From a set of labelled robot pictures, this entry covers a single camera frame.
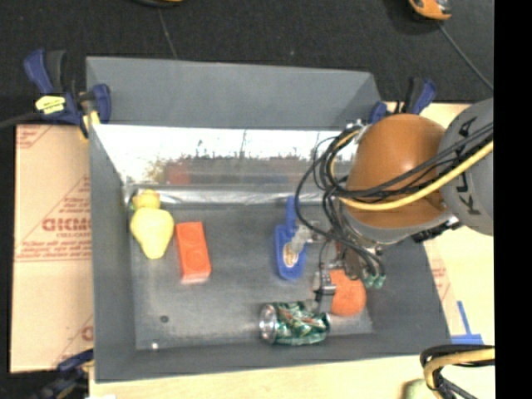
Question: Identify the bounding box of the orange flat block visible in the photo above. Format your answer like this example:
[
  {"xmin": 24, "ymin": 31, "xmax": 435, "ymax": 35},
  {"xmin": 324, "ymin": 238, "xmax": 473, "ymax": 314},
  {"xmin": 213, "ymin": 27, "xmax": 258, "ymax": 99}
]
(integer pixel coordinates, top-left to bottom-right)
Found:
[{"xmin": 175, "ymin": 221, "xmax": 213, "ymax": 285}]

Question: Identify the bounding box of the orange ball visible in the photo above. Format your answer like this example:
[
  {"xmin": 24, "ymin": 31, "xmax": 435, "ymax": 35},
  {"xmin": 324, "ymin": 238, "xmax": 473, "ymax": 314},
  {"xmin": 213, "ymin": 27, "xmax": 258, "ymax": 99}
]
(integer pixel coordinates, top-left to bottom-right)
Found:
[{"xmin": 328, "ymin": 268, "xmax": 368, "ymax": 318}]

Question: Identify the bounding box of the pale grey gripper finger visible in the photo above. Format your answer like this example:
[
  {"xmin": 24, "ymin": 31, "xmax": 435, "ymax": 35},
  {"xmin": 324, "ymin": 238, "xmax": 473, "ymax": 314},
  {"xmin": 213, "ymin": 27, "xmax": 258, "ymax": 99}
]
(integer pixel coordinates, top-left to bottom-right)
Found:
[
  {"xmin": 313, "ymin": 269, "xmax": 337, "ymax": 313},
  {"xmin": 290, "ymin": 221, "xmax": 323, "ymax": 253}
]

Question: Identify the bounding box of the brown cardboard board red print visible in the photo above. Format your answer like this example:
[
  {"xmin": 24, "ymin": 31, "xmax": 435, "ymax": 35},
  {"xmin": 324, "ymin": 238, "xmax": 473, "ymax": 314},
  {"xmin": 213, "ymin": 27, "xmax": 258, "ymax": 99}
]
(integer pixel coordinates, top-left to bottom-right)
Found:
[{"xmin": 8, "ymin": 123, "xmax": 95, "ymax": 374}]

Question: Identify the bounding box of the grey metal bin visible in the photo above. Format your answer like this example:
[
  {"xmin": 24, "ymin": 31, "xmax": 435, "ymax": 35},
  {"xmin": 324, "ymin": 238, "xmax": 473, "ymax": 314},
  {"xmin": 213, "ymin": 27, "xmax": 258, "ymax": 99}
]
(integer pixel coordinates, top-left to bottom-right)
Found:
[{"xmin": 85, "ymin": 56, "xmax": 452, "ymax": 382}]

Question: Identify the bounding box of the crushed green drink can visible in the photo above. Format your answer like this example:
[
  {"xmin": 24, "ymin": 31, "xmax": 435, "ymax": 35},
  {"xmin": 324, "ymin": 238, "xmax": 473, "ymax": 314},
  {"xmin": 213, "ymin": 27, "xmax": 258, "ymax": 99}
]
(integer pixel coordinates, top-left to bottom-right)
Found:
[{"xmin": 258, "ymin": 301, "xmax": 333, "ymax": 346}]

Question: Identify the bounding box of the blue toy spatula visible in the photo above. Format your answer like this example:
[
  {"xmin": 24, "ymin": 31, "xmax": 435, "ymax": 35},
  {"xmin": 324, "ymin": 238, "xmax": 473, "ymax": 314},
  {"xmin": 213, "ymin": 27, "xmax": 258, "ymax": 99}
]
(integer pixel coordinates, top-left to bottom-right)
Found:
[{"xmin": 273, "ymin": 195, "xmax": 309, "ymax": 282}]

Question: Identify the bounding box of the pale green round object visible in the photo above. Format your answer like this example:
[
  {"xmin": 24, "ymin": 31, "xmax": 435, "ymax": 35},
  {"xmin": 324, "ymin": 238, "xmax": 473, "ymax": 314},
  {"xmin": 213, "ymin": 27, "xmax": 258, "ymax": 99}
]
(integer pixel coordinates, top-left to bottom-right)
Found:
[{"xmin": 404, "ymin": 379, "xmax": 430, "ymax": 399}]

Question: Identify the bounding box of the yellow toy fruit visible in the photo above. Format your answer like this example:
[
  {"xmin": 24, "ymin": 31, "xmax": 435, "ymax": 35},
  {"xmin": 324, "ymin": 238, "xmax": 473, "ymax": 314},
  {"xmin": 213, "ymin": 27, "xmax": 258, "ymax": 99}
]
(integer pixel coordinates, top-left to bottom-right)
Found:
[{"xmin": 129, "ymin": 189, "xmax": 175, "ymax": 261}]

